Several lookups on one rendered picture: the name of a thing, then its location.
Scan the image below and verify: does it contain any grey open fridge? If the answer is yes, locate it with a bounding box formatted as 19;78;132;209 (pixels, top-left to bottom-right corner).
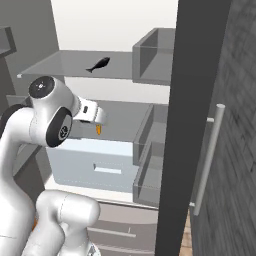
0;0;180;256

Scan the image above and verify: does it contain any dark grey fridge door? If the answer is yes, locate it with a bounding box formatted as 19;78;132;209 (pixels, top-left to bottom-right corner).
154;0;256;256

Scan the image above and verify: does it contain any grey door bin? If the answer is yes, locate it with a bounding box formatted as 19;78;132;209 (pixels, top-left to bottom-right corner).
132;142;165;208
0;26;18;56
132;103;169;167
131;27;177;86

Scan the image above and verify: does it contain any grey glass fridge shelf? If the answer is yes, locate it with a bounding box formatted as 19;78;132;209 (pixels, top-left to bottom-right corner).
68;99;152;143
16;49;135;81

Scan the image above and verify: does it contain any grey freezer drawer front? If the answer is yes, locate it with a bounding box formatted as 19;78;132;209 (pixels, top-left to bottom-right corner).
85;200;160;256

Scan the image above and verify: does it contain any black fish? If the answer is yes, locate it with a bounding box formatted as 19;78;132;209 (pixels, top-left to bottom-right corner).
85;56;111;74

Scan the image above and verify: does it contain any pale freezer drawer handle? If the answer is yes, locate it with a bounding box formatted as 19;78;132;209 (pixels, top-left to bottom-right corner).
87;226;138;239

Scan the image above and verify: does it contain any white crisper drawer handle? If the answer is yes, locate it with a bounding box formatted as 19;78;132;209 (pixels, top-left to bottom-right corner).
92;163;123;175

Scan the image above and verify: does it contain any pale grey door handle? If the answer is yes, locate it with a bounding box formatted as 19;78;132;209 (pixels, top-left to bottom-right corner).
189;103;226;217

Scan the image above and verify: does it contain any pale blue crisper drawer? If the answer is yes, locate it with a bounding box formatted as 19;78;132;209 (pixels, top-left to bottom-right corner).
45;137;140;194

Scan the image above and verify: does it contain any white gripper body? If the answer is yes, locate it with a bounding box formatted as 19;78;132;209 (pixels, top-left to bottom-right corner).
92;105;108;127

